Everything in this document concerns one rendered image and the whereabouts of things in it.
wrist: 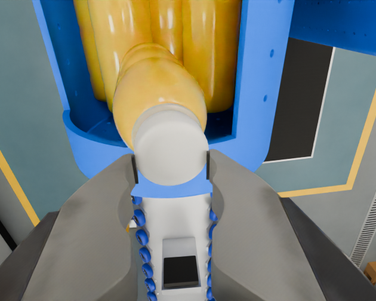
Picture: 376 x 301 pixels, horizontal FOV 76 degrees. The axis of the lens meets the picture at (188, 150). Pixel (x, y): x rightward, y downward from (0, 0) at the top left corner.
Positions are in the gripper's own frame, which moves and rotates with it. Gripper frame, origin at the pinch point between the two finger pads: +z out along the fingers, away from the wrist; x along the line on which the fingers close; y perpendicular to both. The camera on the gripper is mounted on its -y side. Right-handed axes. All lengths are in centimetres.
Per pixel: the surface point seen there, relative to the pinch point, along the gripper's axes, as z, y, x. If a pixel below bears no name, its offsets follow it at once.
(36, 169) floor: 131, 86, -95
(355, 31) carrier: 58, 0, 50
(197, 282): 25, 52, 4
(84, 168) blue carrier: 13.1, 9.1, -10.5
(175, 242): 38, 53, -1
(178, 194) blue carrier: 8.7, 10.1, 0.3
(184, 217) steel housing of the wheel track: 39, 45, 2
